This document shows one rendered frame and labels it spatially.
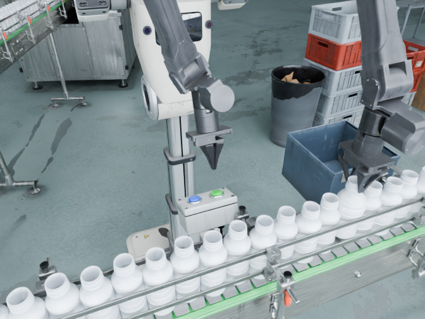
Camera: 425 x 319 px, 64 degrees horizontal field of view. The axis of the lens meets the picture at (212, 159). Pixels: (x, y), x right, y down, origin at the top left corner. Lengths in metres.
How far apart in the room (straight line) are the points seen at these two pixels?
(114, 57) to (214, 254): 3.75
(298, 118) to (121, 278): 2.47
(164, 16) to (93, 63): 3.71
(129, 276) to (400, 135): 0.56
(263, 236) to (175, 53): 0.42
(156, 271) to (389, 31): 0.61
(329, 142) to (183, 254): 1.12
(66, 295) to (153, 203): 1.88
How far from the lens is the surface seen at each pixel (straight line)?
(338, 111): 3.36
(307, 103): 2.93
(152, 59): 1.08
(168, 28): 0.70
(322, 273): 0.92
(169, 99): 1.14
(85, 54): 4.36
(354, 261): 0.97
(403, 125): 0.70
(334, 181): 1.31
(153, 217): 2.43
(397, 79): 0.71
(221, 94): 0.72
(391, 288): 2.27
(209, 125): 0.79
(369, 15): 0.72
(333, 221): 0.84
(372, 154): 0.78
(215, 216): 0.85
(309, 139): 1.57
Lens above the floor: 1.68
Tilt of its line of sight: 35 degrees down
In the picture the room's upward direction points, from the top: straight up
